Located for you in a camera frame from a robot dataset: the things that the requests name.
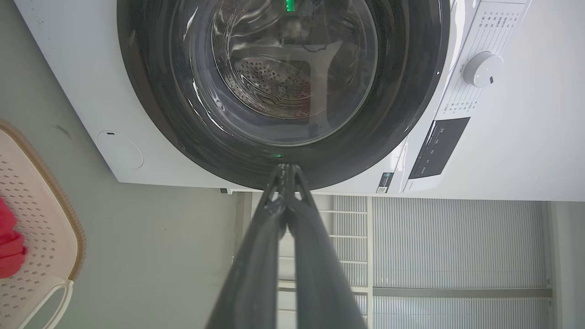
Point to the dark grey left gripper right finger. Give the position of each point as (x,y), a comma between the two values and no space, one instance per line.
(315,269)

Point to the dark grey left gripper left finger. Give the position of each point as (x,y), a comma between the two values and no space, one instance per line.
(256,265)

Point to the beige perforated laundry basket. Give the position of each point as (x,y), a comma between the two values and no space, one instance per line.
(36,228)

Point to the black round washing machine door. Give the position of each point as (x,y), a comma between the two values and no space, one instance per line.
(283,91)

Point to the white front-load washing machine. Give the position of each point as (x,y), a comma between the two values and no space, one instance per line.
(480,114)

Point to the red clothing item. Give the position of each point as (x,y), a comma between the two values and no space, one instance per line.
(10,246)

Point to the white round control dial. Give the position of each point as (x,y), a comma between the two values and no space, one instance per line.
(482,69)

